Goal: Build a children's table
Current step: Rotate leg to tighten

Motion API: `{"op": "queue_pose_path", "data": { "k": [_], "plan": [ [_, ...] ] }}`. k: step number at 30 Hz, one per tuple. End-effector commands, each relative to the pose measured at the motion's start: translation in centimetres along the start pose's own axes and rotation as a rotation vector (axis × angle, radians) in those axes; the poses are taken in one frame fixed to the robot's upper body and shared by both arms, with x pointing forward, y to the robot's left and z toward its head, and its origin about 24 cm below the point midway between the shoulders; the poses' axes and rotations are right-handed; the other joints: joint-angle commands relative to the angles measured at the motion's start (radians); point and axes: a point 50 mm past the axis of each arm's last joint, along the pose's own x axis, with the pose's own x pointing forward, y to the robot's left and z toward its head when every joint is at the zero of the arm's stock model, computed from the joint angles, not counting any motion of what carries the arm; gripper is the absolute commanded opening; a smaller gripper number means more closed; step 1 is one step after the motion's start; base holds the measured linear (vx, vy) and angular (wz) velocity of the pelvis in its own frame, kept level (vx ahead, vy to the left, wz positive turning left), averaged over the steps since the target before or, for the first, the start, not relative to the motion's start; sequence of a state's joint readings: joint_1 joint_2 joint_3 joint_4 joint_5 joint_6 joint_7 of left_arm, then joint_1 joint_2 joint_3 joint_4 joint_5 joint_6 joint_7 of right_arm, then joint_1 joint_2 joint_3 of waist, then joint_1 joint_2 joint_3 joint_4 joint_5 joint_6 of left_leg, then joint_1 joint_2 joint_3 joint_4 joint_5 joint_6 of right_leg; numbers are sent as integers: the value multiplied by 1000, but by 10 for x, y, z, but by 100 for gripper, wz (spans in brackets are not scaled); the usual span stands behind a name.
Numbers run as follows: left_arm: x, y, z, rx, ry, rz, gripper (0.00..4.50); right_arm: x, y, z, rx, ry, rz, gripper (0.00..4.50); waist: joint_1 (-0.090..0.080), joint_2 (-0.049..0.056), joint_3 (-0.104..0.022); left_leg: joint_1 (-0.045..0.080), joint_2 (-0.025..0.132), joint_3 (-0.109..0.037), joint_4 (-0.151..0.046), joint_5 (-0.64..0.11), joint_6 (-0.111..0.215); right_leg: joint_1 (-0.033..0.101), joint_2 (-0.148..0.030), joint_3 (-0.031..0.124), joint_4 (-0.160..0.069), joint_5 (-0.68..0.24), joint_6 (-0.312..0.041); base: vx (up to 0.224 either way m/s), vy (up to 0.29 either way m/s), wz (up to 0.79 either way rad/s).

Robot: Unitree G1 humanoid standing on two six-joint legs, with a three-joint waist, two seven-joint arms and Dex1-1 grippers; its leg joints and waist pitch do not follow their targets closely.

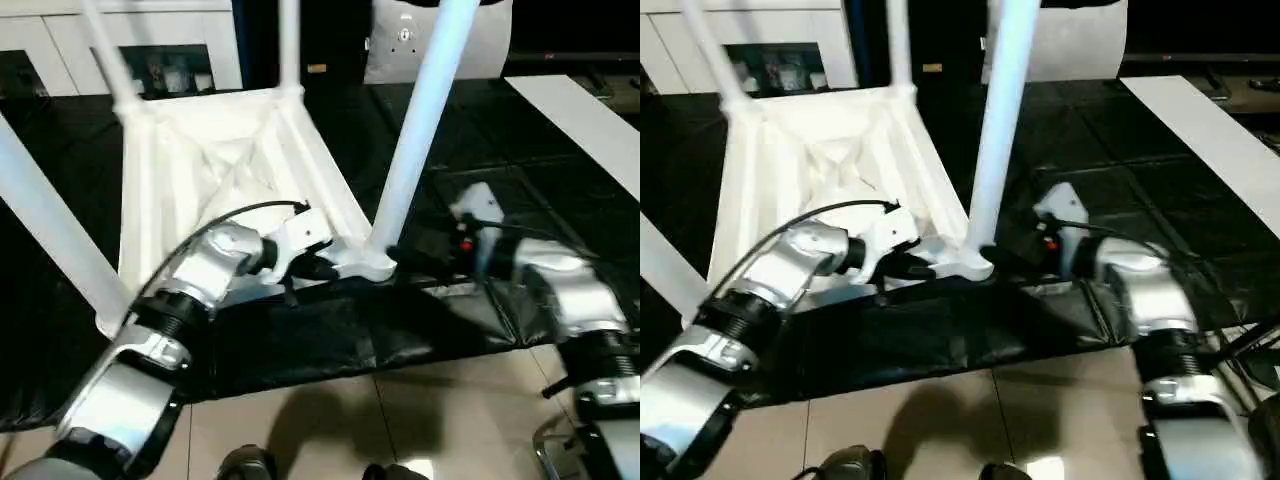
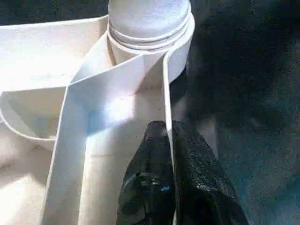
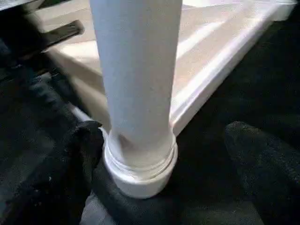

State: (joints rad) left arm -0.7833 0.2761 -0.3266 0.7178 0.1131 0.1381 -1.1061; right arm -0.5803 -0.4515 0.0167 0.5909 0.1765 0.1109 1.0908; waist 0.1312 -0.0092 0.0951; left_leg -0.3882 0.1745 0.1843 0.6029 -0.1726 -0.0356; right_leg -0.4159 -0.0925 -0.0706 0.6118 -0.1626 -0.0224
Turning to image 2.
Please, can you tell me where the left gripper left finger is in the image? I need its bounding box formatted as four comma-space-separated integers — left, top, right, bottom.
116, 120, 176, 225

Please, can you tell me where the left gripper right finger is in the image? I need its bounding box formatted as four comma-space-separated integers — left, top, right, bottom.
172, 121, 249, 225

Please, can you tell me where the white plastic table top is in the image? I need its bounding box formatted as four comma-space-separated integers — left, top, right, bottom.
0, 12, 195, 225

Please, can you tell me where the white plastic table leg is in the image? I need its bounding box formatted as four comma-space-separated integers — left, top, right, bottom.
108, 0, 192, 51

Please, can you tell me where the black work mat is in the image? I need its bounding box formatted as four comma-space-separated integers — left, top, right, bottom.
0, 0, 300, 225

